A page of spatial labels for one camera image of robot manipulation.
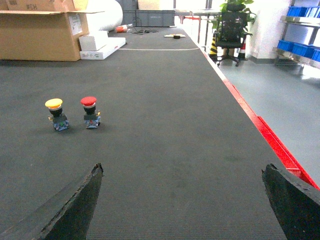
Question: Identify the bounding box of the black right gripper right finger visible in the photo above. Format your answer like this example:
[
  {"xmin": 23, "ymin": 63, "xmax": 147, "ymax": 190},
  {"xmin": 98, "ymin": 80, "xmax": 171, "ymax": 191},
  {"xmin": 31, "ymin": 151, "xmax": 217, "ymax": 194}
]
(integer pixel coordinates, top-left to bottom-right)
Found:
[{"xmin": 262, "ymin": 163, "xmax": 320, "ymax": 240}]

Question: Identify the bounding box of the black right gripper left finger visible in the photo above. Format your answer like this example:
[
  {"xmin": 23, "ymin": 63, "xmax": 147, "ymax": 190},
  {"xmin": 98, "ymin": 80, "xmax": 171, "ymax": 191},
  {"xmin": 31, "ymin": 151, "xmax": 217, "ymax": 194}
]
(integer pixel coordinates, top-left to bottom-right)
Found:
[{"xmin": 0, "ymin": 163, "xmax": 104, "ymax": 240}]

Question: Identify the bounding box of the yellow mushroom push button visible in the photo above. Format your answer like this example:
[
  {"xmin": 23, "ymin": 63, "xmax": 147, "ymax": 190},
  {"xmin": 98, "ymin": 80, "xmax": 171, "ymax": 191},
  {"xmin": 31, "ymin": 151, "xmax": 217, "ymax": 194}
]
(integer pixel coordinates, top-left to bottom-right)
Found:
[{"xmin": 45, "ymin": 98, "xmax": 70, "ymax": 132}]

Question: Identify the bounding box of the red mushroom push button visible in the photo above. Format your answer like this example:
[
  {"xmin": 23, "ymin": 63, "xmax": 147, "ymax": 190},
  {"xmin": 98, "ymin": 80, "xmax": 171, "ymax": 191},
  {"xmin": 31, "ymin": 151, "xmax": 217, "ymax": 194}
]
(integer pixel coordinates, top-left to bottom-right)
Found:
[{"xmin": 80, "ymin": 96, "xmax": 101, "ymax": 129}]

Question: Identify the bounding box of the steel shelving rack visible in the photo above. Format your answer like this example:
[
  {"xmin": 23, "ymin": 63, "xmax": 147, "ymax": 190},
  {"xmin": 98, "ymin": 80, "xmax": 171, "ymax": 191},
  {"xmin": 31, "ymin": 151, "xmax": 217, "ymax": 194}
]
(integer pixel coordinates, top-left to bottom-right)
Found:
[{"xmin": 272, "ymin": 0, "xmax": 320, "ymax": 69}]

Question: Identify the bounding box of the black yellow traffic cone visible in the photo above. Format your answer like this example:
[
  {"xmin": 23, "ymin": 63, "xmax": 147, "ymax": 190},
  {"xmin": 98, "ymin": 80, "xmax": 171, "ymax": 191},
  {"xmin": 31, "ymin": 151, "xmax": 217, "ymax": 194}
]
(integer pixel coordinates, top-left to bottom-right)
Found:
[{"xmin": 209, "ymin": 30, "xmax": 218, "ymax": 61}]

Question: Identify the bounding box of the flat white carton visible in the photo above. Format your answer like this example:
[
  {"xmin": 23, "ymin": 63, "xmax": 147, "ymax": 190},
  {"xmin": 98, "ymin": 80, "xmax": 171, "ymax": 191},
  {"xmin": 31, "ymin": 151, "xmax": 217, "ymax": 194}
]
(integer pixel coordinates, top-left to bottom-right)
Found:
[{"xmin": 79, "ymin": 37, "xmax": 126, "ymax": 60}]

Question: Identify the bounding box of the small white box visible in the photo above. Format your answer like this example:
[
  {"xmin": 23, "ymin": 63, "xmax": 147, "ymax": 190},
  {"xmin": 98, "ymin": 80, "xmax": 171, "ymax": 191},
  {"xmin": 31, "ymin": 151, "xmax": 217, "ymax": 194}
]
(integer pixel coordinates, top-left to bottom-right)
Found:
[{"xmin": 79, "ymin": 30, "xmax": 109, "ymax": 52}]

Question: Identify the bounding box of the large brown cardboard box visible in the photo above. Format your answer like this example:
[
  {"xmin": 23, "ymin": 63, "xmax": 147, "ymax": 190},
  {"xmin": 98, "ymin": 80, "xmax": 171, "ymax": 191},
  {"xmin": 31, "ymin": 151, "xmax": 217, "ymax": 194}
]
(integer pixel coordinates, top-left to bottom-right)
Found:
[{"xmin": 0, "ymin": 0, "xmax": 103, "ymax": 62}]

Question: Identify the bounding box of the black office chair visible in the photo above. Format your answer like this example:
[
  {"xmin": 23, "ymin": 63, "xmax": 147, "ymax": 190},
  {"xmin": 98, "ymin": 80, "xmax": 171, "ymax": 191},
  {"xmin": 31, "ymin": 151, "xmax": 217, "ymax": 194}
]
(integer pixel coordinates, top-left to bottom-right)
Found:
[{"xmin": 215, "ymin": 12, "xmax": 247, "ymax": 66}]

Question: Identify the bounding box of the white foam roll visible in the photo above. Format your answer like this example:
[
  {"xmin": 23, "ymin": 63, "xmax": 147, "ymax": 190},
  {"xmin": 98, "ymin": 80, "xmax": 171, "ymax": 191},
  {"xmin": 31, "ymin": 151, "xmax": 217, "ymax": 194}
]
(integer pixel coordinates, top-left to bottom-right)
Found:
[{"xmin": 86, "ymin": 0, "xmax": 123, "ymax": 32}]

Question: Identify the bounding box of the green potted plant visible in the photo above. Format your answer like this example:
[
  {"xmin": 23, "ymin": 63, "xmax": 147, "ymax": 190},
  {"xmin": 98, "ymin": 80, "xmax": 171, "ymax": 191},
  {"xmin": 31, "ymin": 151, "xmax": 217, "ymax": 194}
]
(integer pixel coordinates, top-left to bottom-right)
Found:
[{"xmin": 211, "ymin": 0, "xmax": 257, "ymax": 36}]

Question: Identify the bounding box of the grey plastic crate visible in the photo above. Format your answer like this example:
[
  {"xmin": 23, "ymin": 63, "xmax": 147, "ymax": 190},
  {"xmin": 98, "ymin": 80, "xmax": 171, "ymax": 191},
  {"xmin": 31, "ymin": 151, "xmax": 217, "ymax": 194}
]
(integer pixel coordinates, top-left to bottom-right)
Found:
[{"xmin": 122, "ymin": 10, "xmax": 176, "ymax": 27}]

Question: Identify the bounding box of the red table edge rail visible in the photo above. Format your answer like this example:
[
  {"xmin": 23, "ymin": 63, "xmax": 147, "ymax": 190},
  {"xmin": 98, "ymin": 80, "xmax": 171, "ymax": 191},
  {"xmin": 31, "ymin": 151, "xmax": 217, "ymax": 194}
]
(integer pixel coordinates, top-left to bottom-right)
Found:
[{"xmin": 182, "ymin": 27, "xmax": 320, "ymax": 191}]

